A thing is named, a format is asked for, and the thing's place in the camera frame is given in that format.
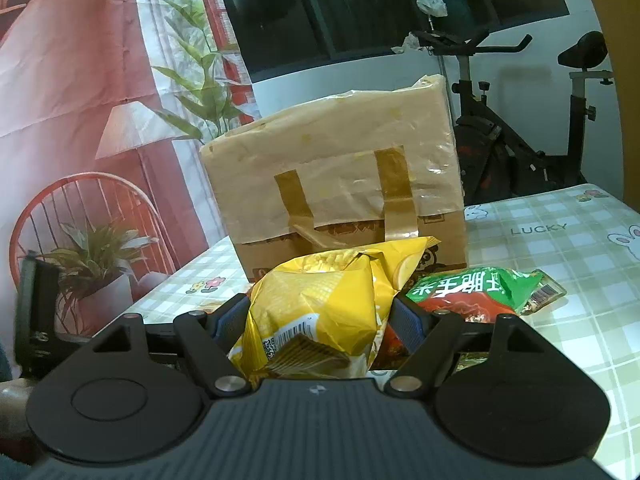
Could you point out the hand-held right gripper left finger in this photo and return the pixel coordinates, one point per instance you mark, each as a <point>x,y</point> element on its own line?
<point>234,317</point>

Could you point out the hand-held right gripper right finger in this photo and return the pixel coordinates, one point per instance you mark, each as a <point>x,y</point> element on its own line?
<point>407,327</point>

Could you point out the yellow snack bag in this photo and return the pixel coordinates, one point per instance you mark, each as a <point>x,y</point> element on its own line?
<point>310,300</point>

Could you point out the green and red snack bag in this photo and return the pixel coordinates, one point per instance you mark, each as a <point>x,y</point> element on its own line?
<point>465,295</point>

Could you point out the green checked tablecloth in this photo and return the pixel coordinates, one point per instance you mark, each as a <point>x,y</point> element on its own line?
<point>550,260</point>

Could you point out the taped cardboard box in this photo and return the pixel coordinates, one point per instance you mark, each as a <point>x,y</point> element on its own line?
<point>325,160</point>

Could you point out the black exercise bike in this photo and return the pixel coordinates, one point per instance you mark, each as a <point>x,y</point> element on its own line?
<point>480,160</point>

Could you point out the crumpled white plastic wrap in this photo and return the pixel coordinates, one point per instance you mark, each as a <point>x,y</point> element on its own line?
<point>407,42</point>

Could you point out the white plastic bag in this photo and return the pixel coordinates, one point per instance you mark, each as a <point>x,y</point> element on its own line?
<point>432,5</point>

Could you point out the dark window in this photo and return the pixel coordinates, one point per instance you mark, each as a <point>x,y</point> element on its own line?
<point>375,5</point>

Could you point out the printed wall cloth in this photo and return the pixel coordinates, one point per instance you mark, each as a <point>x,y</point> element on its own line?
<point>75,85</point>

